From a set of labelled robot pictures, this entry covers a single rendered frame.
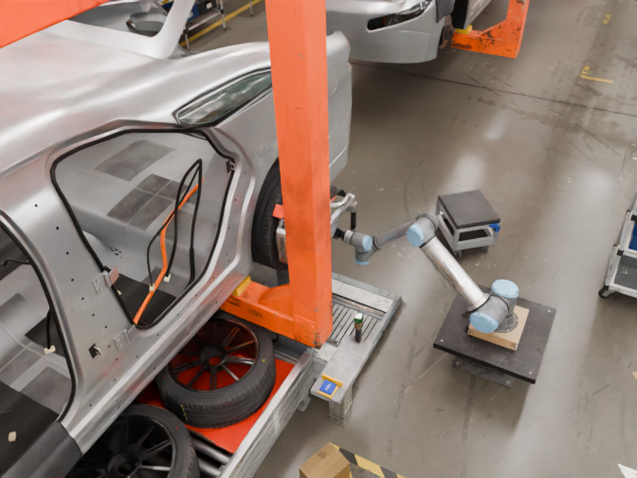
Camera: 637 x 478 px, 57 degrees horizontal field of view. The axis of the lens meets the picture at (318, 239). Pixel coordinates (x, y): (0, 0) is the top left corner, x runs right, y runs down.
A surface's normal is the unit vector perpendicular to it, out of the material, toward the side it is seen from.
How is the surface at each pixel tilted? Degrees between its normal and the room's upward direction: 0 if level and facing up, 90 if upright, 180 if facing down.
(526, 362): 0
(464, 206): 0
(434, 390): 0
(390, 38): 91
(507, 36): 90
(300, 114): 90
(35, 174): 45
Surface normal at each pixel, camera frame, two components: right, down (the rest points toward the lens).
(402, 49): 0.10, 0.80
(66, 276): 0.85, 0.17
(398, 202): -0.03, -0.76
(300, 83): -0.47, 0.58
